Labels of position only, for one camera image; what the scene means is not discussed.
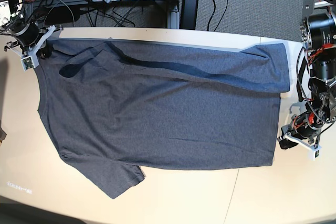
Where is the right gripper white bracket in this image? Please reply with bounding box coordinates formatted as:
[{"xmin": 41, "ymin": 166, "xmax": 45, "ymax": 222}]
[{"xmin": 4, "ymin": 24, "xmax": 64, "ymax": 61}]

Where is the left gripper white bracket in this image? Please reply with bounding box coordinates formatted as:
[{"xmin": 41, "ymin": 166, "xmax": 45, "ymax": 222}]
[{"xmin": 278, "ymin": 104, "xmax": 322, "ymax": 161}]

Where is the blue-grey T-shirt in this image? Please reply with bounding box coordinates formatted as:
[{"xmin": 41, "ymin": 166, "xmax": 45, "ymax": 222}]
[{"xmin": 35, "ymin": 40, "xmax": 290, "ymax": 198}]

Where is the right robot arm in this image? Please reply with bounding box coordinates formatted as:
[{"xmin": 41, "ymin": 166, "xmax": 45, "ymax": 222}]
[{"xmin": 1, "ymin": 0, "xmax": 63, "ymax": 71}]

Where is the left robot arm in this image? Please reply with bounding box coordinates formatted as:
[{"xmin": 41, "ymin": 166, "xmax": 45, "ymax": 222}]
[{"xmin": 278, "ymin": 0, "xmax": 335, "ymax": 159}]

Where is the black power adapter brick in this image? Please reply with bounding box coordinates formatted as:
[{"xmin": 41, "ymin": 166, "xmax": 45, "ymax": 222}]
[{"xmin": 180, "ymin": 0, "xmax": 198, "ymax": 30}]

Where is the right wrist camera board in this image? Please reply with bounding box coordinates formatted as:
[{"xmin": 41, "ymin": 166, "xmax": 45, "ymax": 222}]
[{"xmin": 20, "ymin": 55, "xmax": 39, "ymax": 71}]

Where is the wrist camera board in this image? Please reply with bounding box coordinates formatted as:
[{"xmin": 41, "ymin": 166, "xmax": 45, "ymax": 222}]
[
  {"xmin": 308, "ymin": 146, "xmax": 321, "ymax": 161},
  {"xmin": 20, "ymin": 55, "xmax": 39, "ymax": 71}
]

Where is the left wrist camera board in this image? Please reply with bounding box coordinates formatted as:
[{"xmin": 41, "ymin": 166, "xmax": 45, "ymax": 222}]
[{"xmin": 308, "ymin": 146, "xmax": 321, "ymax": 161}]

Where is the aluminium table frame post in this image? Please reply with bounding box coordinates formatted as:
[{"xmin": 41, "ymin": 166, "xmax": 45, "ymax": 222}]
[{"xmin": 166, "ymin": 0, "xmax": 180, "ymax": 29}]

